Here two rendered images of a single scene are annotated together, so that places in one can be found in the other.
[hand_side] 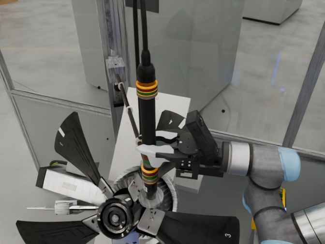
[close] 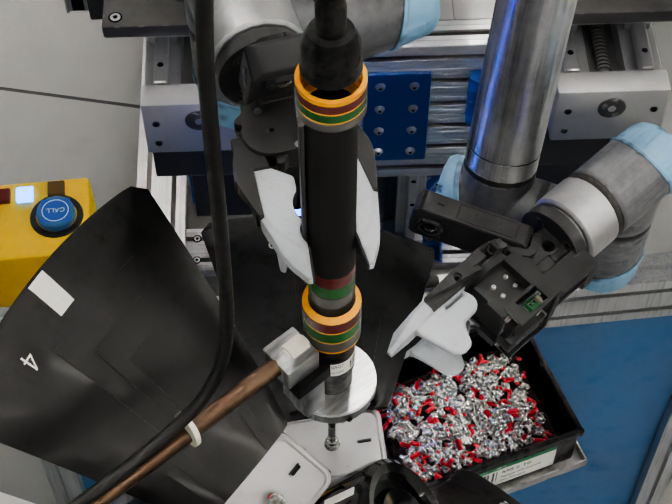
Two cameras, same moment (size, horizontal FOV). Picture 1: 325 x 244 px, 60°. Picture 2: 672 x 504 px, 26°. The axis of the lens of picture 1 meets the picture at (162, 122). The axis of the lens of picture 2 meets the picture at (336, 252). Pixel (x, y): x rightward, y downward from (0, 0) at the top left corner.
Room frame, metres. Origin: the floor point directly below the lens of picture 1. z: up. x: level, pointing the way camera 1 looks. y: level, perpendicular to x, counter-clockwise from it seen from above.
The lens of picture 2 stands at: (0.74, 0.55, 2.30)
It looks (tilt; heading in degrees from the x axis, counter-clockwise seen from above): 55 degrees down; 244
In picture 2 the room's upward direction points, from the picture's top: straight up
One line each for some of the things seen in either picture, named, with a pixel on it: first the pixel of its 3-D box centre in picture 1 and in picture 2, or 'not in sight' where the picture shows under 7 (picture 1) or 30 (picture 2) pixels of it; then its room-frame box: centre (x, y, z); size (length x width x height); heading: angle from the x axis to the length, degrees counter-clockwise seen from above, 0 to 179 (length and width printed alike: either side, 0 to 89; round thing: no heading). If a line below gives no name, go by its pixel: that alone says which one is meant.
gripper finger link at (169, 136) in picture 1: (158, 142); (284, 242); (0.52, 0.01, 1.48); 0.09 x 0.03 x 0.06; 72
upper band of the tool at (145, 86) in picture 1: (146, 88); (331, 92); (0.50, 0.03, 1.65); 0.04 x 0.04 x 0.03
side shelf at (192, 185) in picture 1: (170, 165); not in sight; (1.06, -0.04, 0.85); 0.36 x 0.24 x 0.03; 71
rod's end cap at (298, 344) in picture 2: not in sight; (296, 351); (0.53, 0.04, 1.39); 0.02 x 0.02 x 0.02; 16
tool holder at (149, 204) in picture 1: (149, 183); (322, 361); (0.51, 0.03, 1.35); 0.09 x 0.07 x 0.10; 16
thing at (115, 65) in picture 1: (115, 69); not in sight; (1.10, 0.20, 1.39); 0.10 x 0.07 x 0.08; 16
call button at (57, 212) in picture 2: not in sight; (56, 214); (0.62, -0.39, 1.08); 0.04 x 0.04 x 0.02
